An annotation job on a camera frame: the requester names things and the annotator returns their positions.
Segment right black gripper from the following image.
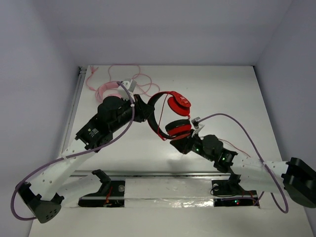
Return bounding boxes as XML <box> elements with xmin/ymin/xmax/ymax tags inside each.
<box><xmin>170</xmin><ymin>128</ymin><xmax>215</xmax><ymax>162</ymax></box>

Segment red headphone cable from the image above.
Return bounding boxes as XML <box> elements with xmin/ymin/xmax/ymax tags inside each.
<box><xmin>157</xmin><ymin>92</ymin><xmax>251</xmax><ymax>158</ymax></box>

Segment red black headphones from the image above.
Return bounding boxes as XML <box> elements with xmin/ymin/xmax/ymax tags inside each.
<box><xmin>147</xmin><ymin>91</ymin><xmax>192</xmax><ymax>141</ymax></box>

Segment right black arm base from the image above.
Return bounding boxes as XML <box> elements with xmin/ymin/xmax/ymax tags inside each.
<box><xmin>210</xmin><ymin>174</ymin><xmax>260</xmax><ymax>207</ymax></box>

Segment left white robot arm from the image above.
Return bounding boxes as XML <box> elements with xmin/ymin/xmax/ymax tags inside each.
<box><xmin>14</xmin><ymin>94</ymin><xmax>155</xmax><ymax>224</ymax></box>

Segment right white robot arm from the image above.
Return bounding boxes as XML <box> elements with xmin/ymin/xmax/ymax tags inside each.
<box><xmin>170</xmin><ymin>135</ymin><xmax>316</xmax><ymax>208</ymax></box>

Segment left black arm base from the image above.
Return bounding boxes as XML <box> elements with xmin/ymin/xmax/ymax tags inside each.
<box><xmin>78</xmin><ymin>169</ymin><xmax>125</xmax><ymax>208</ymax></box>

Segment pink headphones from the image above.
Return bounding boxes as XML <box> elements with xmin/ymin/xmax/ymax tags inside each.
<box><xmin>95</xmin><ymin>81</ymin><xmax>121</xmax><ymax>103</ymax></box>

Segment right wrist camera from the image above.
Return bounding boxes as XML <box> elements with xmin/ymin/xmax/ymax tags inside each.
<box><xmin>191</xmin><ymin>117</ymin><xmax>204</xmax><ymax>137</ymax></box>

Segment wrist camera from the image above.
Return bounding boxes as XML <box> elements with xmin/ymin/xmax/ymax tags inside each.
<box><xmin>121</xmin><ymin>79</ymin><xmax>137</xmax><ymax>93</ymax></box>
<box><xmin>191</xmin><ymin>117</ymin><xmax>204</xmax><ymax>137</ymax></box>

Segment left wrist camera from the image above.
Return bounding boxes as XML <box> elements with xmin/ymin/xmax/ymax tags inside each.
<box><xmin>121</xmin><ymin>79</ymin><xmax>137</xmax><ymax>93</ymax></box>

